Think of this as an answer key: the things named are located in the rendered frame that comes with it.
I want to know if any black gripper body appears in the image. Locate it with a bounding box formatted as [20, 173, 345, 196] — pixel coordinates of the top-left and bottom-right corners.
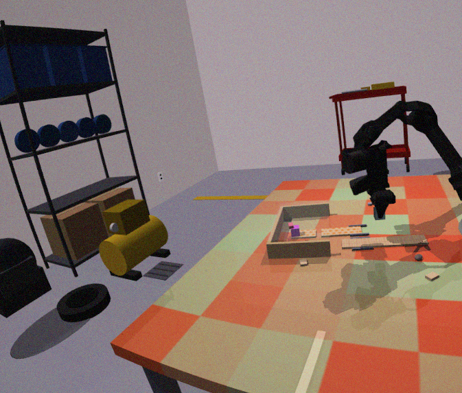
[367, 166, 395, 205]

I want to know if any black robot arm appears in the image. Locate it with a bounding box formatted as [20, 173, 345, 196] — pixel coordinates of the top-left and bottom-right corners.
[341, 101, 462, 201]

